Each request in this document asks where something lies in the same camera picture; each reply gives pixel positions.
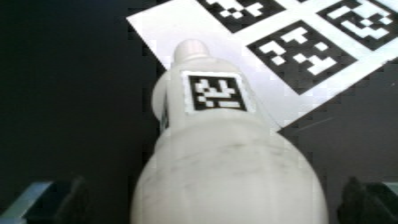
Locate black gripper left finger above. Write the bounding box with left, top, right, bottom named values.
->
left=10, top=177, right=88, bottom=224

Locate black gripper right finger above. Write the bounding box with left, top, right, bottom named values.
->
left=337, top=177, right=398, bottom=224

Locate white lamp bulb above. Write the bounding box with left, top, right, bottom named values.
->
left=129, top=39, right=328, bottom=224

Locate white marker tag sheet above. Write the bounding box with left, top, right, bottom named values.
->
left=126, top=0, right=398, bottom=127

